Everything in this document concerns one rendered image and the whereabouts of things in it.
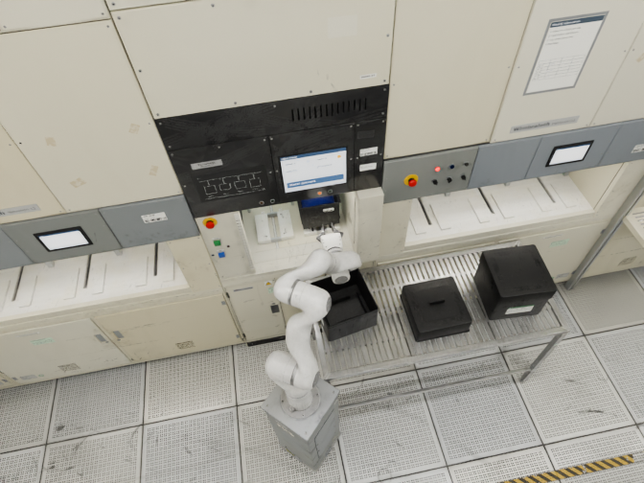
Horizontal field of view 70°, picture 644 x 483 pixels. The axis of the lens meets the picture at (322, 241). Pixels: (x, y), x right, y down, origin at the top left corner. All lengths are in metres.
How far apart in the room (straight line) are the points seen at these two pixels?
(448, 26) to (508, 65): 0.34
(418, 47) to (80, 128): 1.24
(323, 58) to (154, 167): 0.79
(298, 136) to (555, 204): 1.75
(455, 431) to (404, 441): 0.32
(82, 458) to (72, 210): 1.77
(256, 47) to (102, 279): 1.70
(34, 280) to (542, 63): 2.76
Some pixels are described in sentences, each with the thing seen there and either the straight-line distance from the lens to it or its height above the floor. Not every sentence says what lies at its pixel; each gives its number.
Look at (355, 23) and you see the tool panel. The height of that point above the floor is 2.20.
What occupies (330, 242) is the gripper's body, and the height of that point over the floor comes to 1.21.
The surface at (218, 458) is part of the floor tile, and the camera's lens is 3.14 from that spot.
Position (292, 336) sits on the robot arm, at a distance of 1.82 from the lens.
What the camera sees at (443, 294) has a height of 0.86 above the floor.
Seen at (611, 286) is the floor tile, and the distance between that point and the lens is 4.01.
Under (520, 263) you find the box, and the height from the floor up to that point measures 1.01.
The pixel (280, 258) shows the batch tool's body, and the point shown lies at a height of 0.87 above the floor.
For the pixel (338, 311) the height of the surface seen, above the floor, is 0.77.
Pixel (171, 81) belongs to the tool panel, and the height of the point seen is 2.09.
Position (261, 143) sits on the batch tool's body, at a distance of 1.88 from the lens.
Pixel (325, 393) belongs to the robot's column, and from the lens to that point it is 2.35.
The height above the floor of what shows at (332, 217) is 1.01.
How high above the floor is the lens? 2.98
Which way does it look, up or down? 53 degrees down
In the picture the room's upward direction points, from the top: 4 degrees counter-clockwise
